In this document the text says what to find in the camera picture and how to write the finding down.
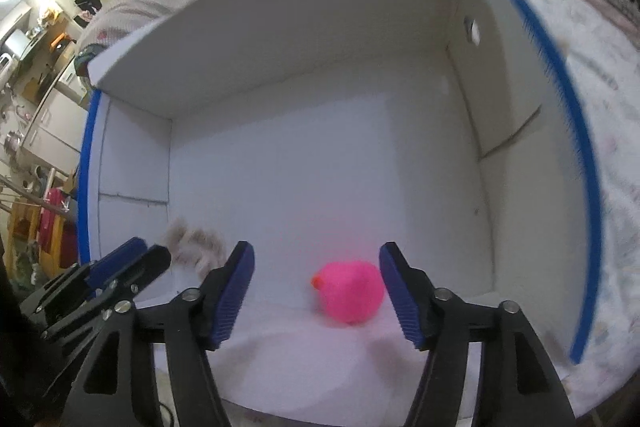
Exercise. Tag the white kitchen cabinet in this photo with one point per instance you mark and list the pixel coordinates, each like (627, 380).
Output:
(54, 137)

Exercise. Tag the beige floral scrunchie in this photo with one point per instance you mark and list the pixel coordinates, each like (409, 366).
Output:
(195, 250)

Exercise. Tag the pink round soft toy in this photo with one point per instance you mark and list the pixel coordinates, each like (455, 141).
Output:
(349, 292)

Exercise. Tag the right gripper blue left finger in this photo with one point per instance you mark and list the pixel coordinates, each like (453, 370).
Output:
(116, 383)

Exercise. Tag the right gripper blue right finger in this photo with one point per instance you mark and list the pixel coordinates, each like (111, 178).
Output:
(517, 385)

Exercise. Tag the white patterned bed sheet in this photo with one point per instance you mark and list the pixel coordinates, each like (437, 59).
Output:
(600, 47)

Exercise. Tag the black hanging clothes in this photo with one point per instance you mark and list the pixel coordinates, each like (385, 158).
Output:
(87, 10)

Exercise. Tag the blue and white cardboard box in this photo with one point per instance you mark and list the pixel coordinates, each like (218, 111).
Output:
(318, 130)

